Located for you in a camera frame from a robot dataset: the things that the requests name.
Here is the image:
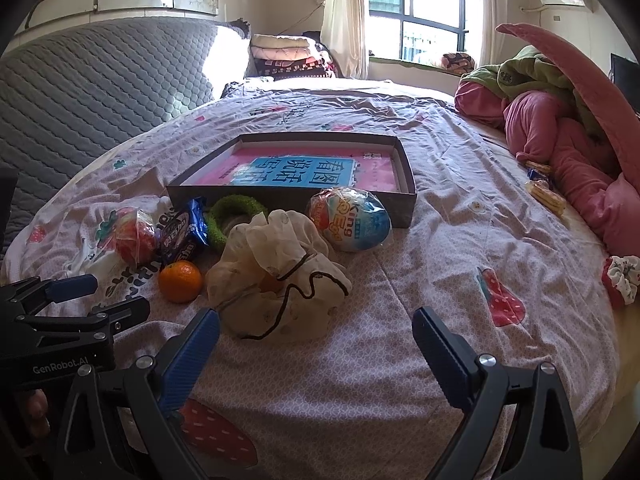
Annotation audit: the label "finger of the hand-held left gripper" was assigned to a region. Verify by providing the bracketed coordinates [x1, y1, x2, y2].
[15, 296, 151, 336]
[2, 274, 99, 317]

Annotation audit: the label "dark patterned cloth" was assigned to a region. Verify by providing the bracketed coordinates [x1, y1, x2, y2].
[222, 77, 273, 98]

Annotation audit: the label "small red toy egg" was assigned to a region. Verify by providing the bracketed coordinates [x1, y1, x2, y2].
[112, 206, 161, 267]

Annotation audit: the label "strawberry printed bed sheet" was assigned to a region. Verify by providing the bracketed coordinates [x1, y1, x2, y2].
[0, 77, 631, 480]

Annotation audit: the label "cream cloth pouch black cord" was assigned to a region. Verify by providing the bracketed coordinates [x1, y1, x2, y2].
[205, 209, 353, 341]

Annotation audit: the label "stack of folded blankets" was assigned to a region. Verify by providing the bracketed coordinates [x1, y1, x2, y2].
[249, 33, 333, 80]

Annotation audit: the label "pink fleece blanket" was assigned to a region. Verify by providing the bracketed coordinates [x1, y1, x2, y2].
[454, 80, 640, 261]

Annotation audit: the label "green fuzzy ring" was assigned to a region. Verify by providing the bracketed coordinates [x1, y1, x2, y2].
[204, 194, 269, 252]

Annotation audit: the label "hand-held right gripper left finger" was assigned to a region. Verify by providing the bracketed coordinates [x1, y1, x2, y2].
[52, 307, 221, 480]

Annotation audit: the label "large blue toy egg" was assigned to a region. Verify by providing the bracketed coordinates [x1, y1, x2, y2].
[306, 186, 392, 253]

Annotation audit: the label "blue cookie packet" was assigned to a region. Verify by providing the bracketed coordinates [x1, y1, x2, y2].
[157, 196, 210, 263]

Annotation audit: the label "cream curtain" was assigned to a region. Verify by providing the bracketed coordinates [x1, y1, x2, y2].
[320, 0, 371, 81]
[475, 0, 508, 61]

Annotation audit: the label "dark patterned pillow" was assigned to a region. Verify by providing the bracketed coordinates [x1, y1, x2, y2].
[220, 19, 251, 41]

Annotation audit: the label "long yellow biscuit packet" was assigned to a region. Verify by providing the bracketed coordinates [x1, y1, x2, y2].
[525, 180, 568, 213]

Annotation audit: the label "green fleece garment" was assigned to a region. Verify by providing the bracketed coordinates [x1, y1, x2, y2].
[460, 45, 621, 138]

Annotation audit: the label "folded patterned blanket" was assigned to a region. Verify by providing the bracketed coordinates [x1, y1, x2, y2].
[442, 51, 476, 71]

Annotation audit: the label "grey quilted headboard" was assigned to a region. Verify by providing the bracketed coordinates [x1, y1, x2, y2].
[0, 16, 251, 256]

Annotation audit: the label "person's left hand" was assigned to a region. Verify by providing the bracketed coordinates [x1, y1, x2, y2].
[12, 389, 53, 441]

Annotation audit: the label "long pink plush cushion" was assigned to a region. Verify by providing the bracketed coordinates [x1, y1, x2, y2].
[495, 22, 640, 196]

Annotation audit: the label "black monitor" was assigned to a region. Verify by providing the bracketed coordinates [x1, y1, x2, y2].
[610, 54, 640, 93]

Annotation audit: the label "red and white scrunchie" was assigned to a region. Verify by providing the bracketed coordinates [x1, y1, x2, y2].
[601, 255, 640, 308]

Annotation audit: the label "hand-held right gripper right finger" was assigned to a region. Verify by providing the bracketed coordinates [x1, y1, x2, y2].
[411, 306, 583, 480]

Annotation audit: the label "grey cardboard box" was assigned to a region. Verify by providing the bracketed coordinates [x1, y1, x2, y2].
[165, 132, 418, 230]

